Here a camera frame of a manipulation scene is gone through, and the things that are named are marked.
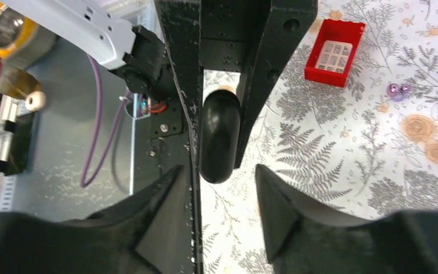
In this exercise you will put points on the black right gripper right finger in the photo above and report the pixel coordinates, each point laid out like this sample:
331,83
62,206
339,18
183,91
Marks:
303,235

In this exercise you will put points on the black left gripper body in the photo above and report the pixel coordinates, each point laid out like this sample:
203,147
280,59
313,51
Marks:
227,32

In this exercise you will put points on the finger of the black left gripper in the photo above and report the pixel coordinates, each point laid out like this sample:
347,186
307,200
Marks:
181,25
282,26

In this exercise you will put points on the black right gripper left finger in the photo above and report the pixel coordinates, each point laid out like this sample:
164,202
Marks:
90,238

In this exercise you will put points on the black earbud charging case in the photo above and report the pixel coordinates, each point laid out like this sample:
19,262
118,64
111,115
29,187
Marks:
220,122

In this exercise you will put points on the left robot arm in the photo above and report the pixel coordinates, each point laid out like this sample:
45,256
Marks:
133,53

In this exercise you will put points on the red plastic tray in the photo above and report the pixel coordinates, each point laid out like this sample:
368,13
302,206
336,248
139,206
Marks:
333,52

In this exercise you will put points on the floral patterned mat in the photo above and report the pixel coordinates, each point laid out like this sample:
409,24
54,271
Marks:
352,148

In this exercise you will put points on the black smartphone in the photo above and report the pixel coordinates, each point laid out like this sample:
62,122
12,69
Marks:
21,134

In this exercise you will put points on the small white round device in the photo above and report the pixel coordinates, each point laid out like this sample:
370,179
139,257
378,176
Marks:
35,101

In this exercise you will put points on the yellow tape roll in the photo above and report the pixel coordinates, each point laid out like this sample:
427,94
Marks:
22,41

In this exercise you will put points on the amber glass bottle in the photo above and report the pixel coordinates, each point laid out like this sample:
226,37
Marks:
16,82

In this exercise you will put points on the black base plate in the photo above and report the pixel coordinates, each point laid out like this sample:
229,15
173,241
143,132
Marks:
160,141

